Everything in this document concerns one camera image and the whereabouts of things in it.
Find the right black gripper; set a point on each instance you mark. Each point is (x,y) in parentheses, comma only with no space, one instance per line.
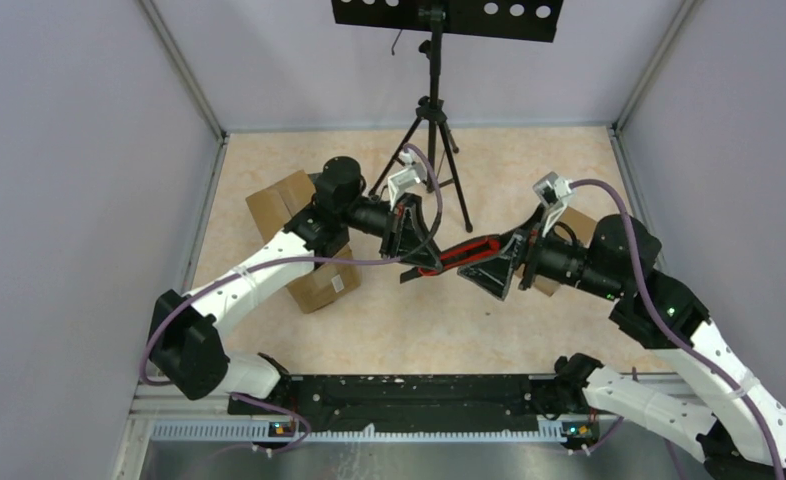
(493,273)

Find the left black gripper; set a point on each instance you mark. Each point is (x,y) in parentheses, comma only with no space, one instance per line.
(408,226)

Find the red black utility knife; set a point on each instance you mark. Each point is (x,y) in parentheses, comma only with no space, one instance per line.
(464,253)

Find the large cardboard box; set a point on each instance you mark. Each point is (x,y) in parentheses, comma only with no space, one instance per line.
(271,208)

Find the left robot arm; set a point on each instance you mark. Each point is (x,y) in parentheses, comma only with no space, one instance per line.
(186,338)

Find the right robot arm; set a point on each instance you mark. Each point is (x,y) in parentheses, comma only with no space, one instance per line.
(736,428)

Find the small cardboard box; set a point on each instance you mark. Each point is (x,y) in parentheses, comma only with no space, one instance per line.
(575,228)

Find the black tripod stand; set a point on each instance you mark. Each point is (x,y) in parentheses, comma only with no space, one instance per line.
(430,110)

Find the black perforated plate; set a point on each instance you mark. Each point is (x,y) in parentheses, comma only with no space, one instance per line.
(517,20)

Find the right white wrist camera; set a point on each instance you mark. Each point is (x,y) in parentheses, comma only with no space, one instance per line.
(555,193)

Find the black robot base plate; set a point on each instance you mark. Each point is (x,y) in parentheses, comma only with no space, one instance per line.
(439,404)

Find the grey cable duct rail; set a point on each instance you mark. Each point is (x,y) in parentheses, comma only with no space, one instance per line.
(258,431)

